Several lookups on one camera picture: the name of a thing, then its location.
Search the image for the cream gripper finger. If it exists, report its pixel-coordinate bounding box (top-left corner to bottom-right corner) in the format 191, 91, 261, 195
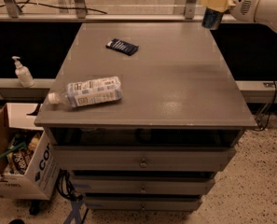
200, 0, 235, 13

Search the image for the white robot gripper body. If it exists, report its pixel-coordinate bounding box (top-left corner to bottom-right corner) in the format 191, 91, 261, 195
230, 0, 259, 22

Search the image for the red bull can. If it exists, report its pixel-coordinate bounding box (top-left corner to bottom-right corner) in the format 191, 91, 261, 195
201, 7, 223, 30

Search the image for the dark blue snack packet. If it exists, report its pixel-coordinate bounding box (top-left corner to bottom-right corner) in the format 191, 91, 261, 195
105, 38, 139, 56

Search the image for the grey drawer cabinet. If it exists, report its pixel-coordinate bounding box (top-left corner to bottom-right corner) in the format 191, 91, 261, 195
35, 23, 256, 201

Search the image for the clear plastic water bottle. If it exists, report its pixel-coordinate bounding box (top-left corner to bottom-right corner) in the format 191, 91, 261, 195
48, 77, 122, 108

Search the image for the white pump dispenser bottle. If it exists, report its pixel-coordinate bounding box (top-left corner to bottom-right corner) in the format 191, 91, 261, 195
12, 56, 35, 88

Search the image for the top grey drawer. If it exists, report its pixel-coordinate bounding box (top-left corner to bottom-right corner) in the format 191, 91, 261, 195
53, 146, 236, 172

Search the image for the grey drawer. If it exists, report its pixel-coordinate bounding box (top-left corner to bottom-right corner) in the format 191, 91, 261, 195
84, 197, 201, 212
53, 146, 236, 172
72, 176, 215, 195

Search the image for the middle grey drawer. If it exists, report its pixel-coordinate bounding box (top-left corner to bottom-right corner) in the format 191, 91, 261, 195
72, 176, 215, 195

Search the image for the bottom grey drawer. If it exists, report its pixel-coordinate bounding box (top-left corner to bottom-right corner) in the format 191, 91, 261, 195
84, 197, 201, 212

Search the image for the green stick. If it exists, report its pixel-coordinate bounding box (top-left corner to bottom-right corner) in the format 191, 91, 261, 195
0, 142, 27, 160

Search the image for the white cardboard box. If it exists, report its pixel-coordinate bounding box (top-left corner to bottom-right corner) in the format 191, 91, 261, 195
0, 103, 59, 200

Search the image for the snack bag in box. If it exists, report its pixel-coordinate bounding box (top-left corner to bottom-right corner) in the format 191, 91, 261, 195
5, 148, 34, 175

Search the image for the black cable at right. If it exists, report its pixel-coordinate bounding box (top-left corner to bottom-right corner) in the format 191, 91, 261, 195
253, 77, 277, 133

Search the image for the metal railing frame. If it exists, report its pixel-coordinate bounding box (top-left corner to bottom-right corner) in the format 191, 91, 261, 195
0, 0, 205, 22

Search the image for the black cable on floor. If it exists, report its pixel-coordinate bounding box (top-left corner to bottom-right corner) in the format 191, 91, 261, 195
55, 170, 84, 203

